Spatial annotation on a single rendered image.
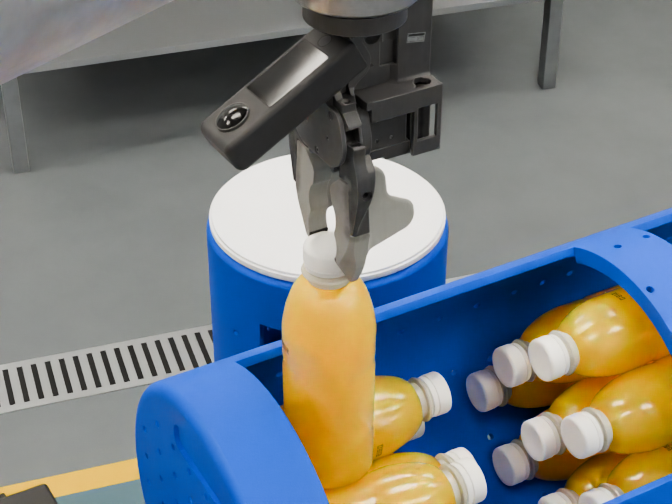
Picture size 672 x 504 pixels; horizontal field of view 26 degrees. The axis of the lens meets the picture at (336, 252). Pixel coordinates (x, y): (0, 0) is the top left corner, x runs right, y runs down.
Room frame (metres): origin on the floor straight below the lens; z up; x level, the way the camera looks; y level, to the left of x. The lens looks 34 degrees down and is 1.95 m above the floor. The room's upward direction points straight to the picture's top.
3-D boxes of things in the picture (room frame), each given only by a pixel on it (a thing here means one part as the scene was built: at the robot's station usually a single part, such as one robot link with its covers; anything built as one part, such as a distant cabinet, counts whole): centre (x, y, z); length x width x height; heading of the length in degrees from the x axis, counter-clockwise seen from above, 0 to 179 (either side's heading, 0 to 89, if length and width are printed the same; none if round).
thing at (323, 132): (0.91, -0.02, 1.49); 0.09 x 0.08 x 0.12; 120
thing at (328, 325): (0.89, 0.01, 1.24); 0.07 x 0.07 x 0.19
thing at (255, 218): (1.44, 0.01, 1.03); 0.28 x 0.28 x 0.01
